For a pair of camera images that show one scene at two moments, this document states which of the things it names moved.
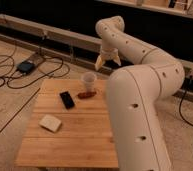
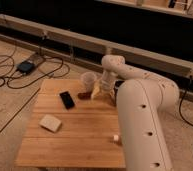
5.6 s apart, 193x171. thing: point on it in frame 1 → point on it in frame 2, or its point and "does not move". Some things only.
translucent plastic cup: (89, 78) does not move
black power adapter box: (25, 67) does not move
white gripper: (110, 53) → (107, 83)
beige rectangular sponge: (50, 122) does not move
